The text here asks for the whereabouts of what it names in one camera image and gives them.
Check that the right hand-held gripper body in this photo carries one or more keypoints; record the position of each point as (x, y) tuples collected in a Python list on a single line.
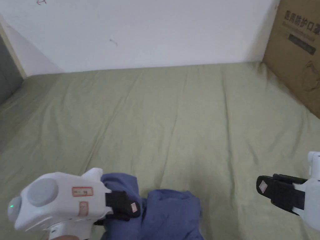
[(311, 197)]

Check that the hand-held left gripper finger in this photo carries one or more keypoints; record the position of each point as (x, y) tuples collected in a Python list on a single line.
[(133, 208), (120, 217)]

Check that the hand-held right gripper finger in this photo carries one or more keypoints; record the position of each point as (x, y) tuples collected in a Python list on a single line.
[(264, 186)]

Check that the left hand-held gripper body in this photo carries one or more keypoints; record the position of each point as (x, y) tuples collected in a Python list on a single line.
[(62, 197)]

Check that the blue garment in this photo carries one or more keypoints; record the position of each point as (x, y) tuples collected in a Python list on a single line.
[(170, 215)]

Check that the person's left hand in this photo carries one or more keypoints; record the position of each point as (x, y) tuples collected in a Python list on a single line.
[(63, 237)]

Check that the bed with pale green sheet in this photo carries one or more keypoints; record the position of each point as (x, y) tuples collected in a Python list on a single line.
[(160, 120)]

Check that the brown cardboard carton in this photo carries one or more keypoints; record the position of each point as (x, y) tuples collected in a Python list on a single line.
[(295, 50)]

